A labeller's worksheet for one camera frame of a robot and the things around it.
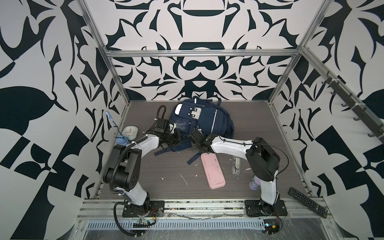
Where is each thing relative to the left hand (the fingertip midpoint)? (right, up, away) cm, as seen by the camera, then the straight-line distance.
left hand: (187, 136), depth 90 cm
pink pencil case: (+15, -18, -5) cm, 24 cm away
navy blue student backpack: (+15, +13, +17) cm, 26 cm away
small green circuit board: (+40, -39, -19) cm, 59 cm away
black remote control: (+61, -31, -14) cm, 70 cm away
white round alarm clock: (-37, +2, +10) cm, 38 cm away
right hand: (+5, -4, +3) cm, 8 cm away
